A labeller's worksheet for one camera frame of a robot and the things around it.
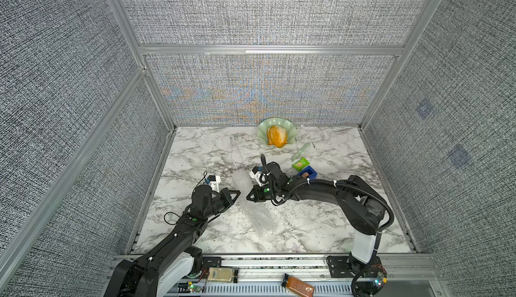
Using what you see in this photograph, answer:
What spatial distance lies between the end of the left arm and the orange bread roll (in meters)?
0.40

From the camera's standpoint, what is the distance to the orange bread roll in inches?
41.5

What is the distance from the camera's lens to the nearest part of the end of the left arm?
0.65m
